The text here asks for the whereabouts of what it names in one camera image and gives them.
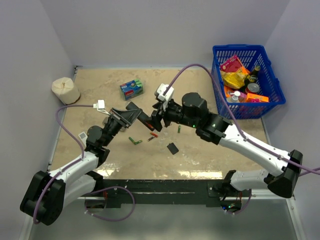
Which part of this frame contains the black battery cover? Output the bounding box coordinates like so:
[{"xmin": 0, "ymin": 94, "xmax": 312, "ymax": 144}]
[{"xmin": 166, "ymin": 142, "xmax": 179, "ymax": 155}]

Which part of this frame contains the pink snack bag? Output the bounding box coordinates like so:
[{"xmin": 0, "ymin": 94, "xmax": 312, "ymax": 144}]
[{"xmin": 220, "ymin": 54, "xmax": 247, "ymax": 74}]

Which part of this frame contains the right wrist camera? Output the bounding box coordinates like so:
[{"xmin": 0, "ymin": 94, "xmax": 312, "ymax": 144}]
[{"xmin": 154, "ymin": 83, "xmax": 174, "ymax": 111}]

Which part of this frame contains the green battery angled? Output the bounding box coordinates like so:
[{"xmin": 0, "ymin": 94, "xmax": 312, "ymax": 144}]
[{"xmin": 134, "ymin": 140, "xmax": 143, "ymax": 145}]

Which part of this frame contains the black base frame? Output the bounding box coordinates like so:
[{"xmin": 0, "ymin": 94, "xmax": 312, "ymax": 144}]
[{"xmin": 86, "ymin": 179, "xmax": 249, "ymax": 210}]

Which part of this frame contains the metal tin can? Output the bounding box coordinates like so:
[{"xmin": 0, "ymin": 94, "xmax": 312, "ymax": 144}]
[{"xmin": 245, "ymin": 82, "xmax": 260, "ymax": 94}]

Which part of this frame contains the blue plastic basket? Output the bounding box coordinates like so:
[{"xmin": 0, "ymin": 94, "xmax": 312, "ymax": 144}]
[{"xmin": 211, "ymin": 44, "xmax": 286, "ymax": 120}]

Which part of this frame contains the beige paper roll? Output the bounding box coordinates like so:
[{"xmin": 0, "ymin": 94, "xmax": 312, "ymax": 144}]
[{"xmin": 51, "ymin": 77, "xmax": 81, "ymax": 105}]

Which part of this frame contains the green battery pack box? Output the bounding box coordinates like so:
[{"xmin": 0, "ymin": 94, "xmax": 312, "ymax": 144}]
[{"xmin": 119, "ymin": 79, "xmax": 144, "ymax": 101}]

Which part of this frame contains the dark glass bottle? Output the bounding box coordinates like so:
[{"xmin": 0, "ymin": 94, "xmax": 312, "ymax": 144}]
[{"xmin": 244, "ymin": 65, "xmax": 261, "ymax": 87}]

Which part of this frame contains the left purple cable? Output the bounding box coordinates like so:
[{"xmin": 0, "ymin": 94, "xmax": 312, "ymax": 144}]
[{"xmin": 32, "ymin": 104, "xmax": 98, "ymax": 225}]

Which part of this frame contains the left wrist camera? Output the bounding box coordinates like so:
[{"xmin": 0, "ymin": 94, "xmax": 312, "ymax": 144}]
[{"xmin": 92, "ymin": 99, "xmax": 111, "ymax": 116}]

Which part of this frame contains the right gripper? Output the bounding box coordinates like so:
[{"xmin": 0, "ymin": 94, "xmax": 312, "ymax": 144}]
[{"xmin": 144, "ymin": 96, "xmax": 199, "ymax": 132}]

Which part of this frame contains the black remote control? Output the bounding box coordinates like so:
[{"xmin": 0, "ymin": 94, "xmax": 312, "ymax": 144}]
[{"xmin": 125, "ymin": 101, "xmax": 155, "ymax": 131}]

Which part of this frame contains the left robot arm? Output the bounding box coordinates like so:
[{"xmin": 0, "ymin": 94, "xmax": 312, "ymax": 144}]
[{"xmin": 20, "ymin": 106, "xmax": 143, "ymax": 226}]

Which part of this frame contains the grey remote control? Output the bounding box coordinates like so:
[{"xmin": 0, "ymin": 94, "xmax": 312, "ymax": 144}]
[{"xmin": 102, "ymin": 117, "xmax": 112, "ymax": 128}]

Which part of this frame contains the yellow snack bag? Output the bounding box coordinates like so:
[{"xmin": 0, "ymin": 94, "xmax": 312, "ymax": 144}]
[{"xmin": 220, "ymin": 70, "xmax": 249, "ymax": 90}]

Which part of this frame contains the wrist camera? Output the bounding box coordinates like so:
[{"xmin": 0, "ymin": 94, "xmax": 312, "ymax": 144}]
[
  {"xmin": 154, "ymin": 83, "xmax": 174, "ymax": 111},
  {"xmin": 92, "ymin": 99, "xmax": 111, "ymax": 116}
]

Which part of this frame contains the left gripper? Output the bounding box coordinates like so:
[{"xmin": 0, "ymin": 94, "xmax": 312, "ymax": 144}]
[{"xmin": 101, "ymin": 107, "xmax": 142, "ymax": 147}]

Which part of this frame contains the orange pink box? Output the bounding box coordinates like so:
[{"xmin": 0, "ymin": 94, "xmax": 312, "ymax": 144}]
[{"xmin": 245, "ymin": 93, "xmax": 269, "ymax": 103}]

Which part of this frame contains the purple cable loop front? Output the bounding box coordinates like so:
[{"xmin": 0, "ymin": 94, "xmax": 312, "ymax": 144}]
[{"xmin": 84, "ymin": 186, "xmax": 137, "ymax": 223}]

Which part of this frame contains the white pump bottle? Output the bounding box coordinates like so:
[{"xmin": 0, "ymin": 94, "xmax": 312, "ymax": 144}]
[{"xmin": 228, "ymin": 90, "xmax": 241, "ymax": 103}]

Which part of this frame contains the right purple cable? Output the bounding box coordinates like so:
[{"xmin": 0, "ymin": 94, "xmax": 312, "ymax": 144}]
[{"xmin": 164, "ymin": 63, "xmax": 320, "ymax": 177}]

